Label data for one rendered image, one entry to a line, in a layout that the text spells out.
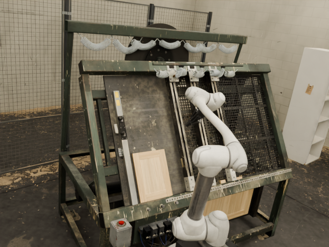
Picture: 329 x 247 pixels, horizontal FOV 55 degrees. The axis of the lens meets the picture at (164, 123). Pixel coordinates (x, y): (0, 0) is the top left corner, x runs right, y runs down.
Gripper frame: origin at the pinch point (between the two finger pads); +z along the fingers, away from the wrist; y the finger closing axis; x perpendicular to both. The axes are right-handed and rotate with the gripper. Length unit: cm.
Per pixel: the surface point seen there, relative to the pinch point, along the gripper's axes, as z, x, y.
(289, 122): 126, 353, -143
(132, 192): 49, -30, 42
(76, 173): 116, -54, 3
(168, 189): 49, 5, 38
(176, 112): 23.6, 7.9, -26.1
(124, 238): 41, -43, 80
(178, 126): 27.1, 10.4, -14.0
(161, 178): 47, -2, 29
